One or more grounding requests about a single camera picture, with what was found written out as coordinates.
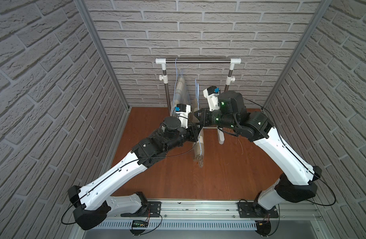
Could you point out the right aluminium corner post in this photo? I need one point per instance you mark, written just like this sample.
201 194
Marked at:
314 22

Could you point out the aluminium front rail frame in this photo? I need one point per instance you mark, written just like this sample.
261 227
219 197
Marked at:
300 220

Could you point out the left aluminium corner post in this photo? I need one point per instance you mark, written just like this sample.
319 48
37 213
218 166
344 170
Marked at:
88 21

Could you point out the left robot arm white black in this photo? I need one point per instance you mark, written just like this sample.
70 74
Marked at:
93 202

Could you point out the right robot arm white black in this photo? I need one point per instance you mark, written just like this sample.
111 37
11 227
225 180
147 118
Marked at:
297 182

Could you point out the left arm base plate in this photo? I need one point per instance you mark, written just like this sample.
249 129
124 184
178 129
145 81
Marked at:
151 209

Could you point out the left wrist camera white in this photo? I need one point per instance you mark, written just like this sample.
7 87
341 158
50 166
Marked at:
182 113

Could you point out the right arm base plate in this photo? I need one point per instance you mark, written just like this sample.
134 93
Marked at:
249 210

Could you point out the white steel clothes rack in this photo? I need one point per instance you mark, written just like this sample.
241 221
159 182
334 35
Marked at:
164 77

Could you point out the brown beige plaid scarf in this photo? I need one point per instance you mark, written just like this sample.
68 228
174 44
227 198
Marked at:
199 150

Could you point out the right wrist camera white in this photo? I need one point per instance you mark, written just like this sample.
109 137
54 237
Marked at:
211 94

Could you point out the left small electronics board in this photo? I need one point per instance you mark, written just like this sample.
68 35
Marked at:
138 227

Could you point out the aluminium corner post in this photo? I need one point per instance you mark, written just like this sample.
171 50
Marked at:
88 21
314 22

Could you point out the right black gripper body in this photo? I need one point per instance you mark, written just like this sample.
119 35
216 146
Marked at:
205 116

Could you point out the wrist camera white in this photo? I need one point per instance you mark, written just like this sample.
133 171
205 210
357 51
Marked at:
182 113
211 94

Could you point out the small electronics board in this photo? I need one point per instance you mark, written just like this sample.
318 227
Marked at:
138 227
263 228

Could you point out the right small electronics board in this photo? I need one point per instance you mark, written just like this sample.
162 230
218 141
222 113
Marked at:
263 228

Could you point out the blue cream plaid scarf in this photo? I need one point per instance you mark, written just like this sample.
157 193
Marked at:
188 102

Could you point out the light blue wire hanger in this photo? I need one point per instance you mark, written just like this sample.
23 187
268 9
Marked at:
197 90
176 80

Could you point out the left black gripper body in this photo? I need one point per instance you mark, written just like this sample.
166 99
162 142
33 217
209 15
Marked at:
193 131

